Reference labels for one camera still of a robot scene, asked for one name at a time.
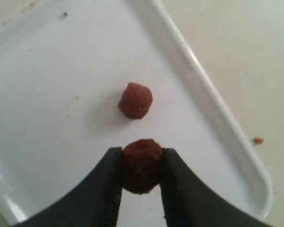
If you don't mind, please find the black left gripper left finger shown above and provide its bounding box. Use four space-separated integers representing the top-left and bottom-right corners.
17 147 122 227

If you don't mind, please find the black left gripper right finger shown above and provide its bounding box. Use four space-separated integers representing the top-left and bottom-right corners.
160 148 268 227

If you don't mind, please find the dark red ball front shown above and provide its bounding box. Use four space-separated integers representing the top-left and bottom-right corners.
122 139 163 194

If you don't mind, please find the dark red ball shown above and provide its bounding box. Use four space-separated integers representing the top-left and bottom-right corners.
118 82 153 120
122 139 163 194

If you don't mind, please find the orange crumb beside tray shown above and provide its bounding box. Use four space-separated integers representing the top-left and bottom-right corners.
252 137 264 146

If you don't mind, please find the white rectangular plastic tray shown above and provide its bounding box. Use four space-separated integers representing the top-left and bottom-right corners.
0 0 273 224

